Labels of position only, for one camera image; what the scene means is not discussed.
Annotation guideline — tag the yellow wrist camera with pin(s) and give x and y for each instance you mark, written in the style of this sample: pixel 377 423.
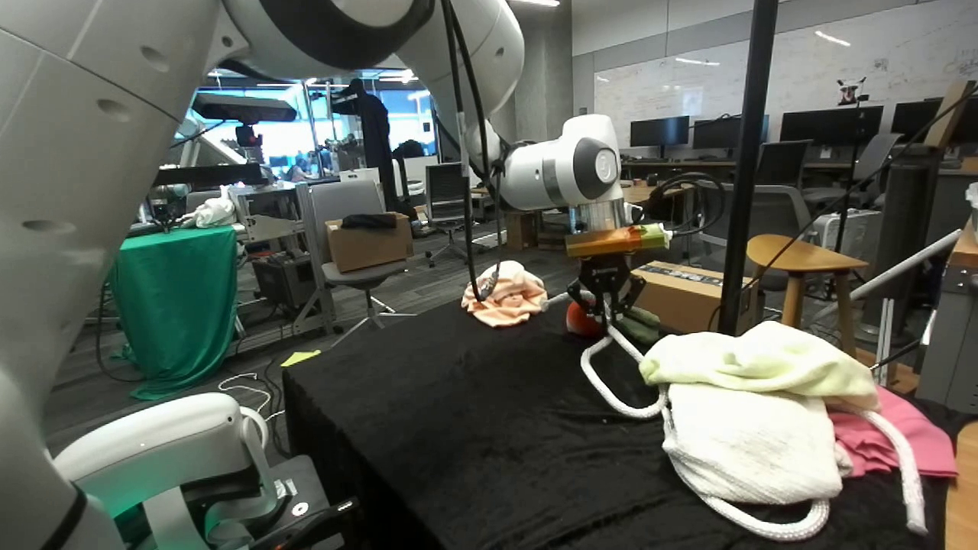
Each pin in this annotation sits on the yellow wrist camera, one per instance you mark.
pixel 608 243

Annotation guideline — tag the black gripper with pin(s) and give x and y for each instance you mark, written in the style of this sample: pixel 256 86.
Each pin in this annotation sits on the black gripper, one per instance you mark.
pixel 607 277

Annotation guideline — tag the red plush tomato toy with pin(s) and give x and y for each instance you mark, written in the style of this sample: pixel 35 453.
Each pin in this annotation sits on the red plush tomato toy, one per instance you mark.
pixel 583 323

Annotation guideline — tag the round wooden stool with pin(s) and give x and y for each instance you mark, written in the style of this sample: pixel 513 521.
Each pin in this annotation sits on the round wooden stool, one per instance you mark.
pixel 798 260

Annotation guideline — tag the pale yellow cloth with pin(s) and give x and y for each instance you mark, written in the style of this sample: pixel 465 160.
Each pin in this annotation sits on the pale yellow cloth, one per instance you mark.
pixel 768 357

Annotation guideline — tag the green plush vegetable toy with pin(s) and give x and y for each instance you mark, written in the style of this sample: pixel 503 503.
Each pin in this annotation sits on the green plush vegetable toy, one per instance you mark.
pixel 640 325

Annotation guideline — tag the peach folded towel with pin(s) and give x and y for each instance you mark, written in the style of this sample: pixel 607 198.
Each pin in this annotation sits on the peach folded towel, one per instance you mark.
pixel 514 295

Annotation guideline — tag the cardboard box on chair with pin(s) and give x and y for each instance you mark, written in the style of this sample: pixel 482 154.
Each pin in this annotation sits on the cardboard box on chair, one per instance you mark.
pixel 369 238

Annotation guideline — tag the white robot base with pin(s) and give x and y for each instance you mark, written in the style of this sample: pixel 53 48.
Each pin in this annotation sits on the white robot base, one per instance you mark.
pixel 193 474

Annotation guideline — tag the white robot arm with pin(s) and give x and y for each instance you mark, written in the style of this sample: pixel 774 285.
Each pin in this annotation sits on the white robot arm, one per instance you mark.
pixel 93 97

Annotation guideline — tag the cardboard box on floor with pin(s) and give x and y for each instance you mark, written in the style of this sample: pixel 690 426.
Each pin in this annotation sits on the cardboard box on floor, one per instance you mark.
pixel 679 297

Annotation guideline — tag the black table cloth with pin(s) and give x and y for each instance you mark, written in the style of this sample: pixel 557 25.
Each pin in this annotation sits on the black table cloth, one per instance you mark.
pixel 447 435

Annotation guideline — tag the white towel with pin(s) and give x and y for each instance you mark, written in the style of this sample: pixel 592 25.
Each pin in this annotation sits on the white towel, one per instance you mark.
pixel 750 446

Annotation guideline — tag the black vertical pole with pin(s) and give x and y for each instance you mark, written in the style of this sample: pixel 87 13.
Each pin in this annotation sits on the black vertical pole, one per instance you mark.
pixel 746 158

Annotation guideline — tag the green draped cloth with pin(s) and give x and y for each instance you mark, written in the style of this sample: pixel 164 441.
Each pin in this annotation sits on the green draped cloth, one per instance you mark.
pixel 176 295

